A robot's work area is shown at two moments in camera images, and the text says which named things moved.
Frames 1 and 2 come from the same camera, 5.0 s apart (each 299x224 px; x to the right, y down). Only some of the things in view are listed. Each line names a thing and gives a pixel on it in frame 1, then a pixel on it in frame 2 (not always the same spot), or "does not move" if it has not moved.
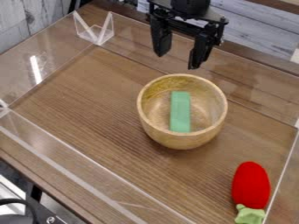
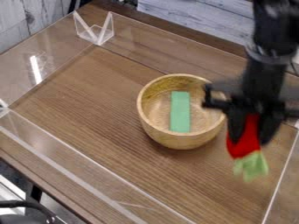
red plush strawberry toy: [251, 192] -> [250, 162]
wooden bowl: [182, 108] does not move
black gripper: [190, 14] -> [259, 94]
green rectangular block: [181, 111] does not move
